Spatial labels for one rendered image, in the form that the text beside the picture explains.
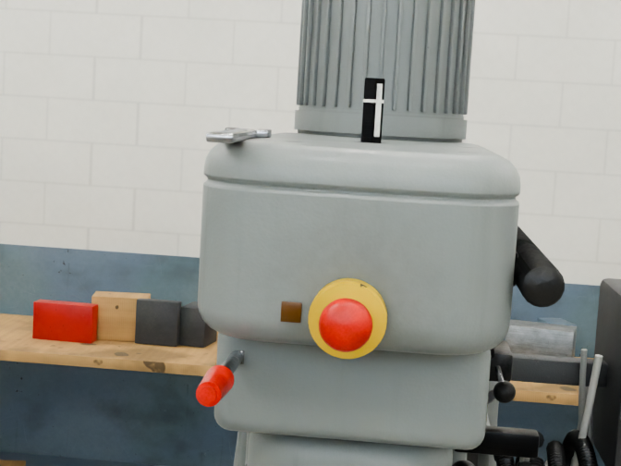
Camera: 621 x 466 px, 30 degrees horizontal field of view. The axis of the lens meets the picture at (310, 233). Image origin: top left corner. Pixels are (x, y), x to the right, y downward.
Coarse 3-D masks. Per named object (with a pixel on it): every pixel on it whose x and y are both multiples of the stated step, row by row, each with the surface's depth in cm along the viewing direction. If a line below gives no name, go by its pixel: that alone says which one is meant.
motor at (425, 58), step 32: (320, 0) 128; (352, 0) 125; (384, 0) 124; (416, 0) 124; (448, 0) 127; (320, 32) 128; (352, 32) 125; (384, 32) 124; (416, 32) 125; (448, 32) 127; (320, 64) 129; (352, 64) 126; (384, 64) 125; (416, 64) 125; (448, 64) 127; (320, 96) 129; (352, 96) 126; (384, 96) 125; (416, 96) 126; (448, 96) 128; (320, 128) 128; (352, 128) 126; (384, 128) 125; (416, 128) 126; (448, 128) 128
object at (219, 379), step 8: (232, 352) 100; (240, 352) 101; (232, 360) 97; (240, 360) 99; (216, 368) 91; (224, 368) 92; (232, 368) 95; (208, 376) 89; (216, 376) 89; (224, 376) 90; (232, 376) 92; (200, 384) 88; (208, 384) 87; (216, 384) 87; (224, 384) 89; (232, 384) 92; (200, 392) 87; (208, 392) 87; (216, 392) 87; (224, 392) 88; (200, 400) 88; (208, 400) 87; (216, 400) 87
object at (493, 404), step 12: (492, 384) 163; (492, 396) 164; (492, 408) 164; (492, 420) 165; (240, 432) 153; (240, 444) 153; (240, 456) 153; (468, 456) 150; (480, 456) 150; (492, 456) 163
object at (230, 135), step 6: (210, 132) 84; (216, 132) 84; (222, 132) 85; (228, 132) 86; (234, 132) 87; (240, 132) 90; (246, 132) 94; (252, 132) 99; (258, 132) 104; (264, 132) 104; (270, 132) 106; (210, 138) 84; (216, 138) 84; (222, 138) 84; (228, 138) 84; (234, 138) 84; (240, 138) 89; (246, 138) 94
